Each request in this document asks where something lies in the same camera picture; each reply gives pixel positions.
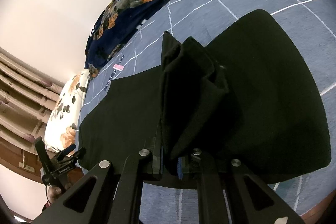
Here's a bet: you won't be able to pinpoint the black pants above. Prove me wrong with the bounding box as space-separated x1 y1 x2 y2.
79 10 331 184

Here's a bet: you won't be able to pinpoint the person's left hand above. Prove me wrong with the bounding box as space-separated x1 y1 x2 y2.
42 168 84 211

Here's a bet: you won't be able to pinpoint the white floral pillow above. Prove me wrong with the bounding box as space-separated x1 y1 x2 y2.
44 69 90 152

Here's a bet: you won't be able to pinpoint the brown wooden headboard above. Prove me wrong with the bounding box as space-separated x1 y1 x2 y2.
1 50 63 182

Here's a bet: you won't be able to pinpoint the blue checked bedsheet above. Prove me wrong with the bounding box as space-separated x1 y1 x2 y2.
81 0 335 144

